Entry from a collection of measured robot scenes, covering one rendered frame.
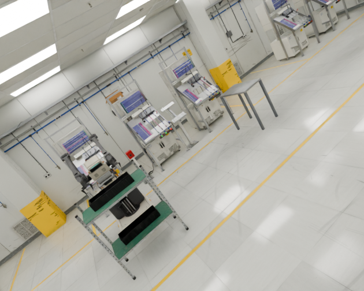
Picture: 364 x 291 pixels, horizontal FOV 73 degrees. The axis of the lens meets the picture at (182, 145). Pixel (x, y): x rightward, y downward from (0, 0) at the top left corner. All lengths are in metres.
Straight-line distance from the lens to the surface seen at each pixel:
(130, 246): 3.30
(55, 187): 7.16
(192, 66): 6.18
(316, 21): 9.24
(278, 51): 8.38
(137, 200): 4.12
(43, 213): 6.80
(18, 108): 7.01
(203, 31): 7.72
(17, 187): 6.68
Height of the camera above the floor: 1.98
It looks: 19 degrees down
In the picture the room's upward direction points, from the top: 33 degrees counter-clockwise
